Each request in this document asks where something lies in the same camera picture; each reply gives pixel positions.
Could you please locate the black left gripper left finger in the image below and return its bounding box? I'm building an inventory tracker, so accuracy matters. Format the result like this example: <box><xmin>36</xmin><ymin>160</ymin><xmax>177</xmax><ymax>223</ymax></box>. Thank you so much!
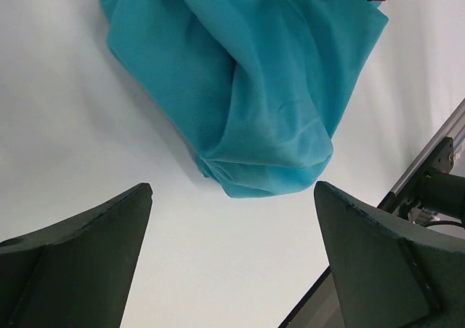
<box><xmin>1</xmin><ymin>183</ymin><xmax>153</xmax><ymax>327</ymax></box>

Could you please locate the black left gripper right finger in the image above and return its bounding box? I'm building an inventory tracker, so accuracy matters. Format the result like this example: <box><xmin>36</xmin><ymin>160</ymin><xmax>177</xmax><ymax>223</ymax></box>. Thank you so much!
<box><xmin>314</xmin><ymin>181</ymin><xmax>464</xmax><ymax>327</ymax></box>

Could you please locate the teal t shirt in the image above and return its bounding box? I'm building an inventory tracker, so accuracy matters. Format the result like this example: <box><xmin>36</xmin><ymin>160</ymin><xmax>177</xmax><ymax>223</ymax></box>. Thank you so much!
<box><xmin>100</xmin><ymin>0</ymin><xmax>388</xmax><ymax>198</ymax></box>

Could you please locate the aluminium frame rail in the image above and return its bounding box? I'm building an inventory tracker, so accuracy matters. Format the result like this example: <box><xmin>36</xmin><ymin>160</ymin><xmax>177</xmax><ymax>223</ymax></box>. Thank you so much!
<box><xmin>283</xmin><ymin>105</ymin><xmax>464</xmax><ymax>327</ymax></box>

